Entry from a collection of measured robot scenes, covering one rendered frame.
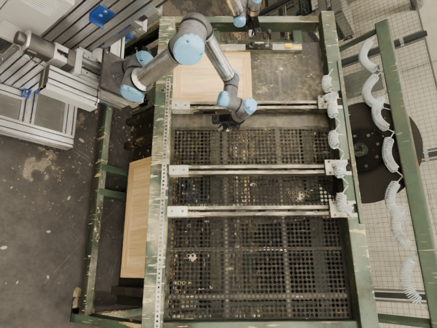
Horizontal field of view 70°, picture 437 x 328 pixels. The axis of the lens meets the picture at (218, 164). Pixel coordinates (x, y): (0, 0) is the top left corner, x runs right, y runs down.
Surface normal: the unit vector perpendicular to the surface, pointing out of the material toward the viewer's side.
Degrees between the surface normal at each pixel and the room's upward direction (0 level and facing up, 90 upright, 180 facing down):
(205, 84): 52
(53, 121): 0
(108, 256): 0
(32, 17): 90
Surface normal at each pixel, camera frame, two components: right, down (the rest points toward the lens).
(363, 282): 0.00, -0.30
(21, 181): 0.80, -0.18
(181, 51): -0.01, 0.85
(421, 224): -0.61, -0.23
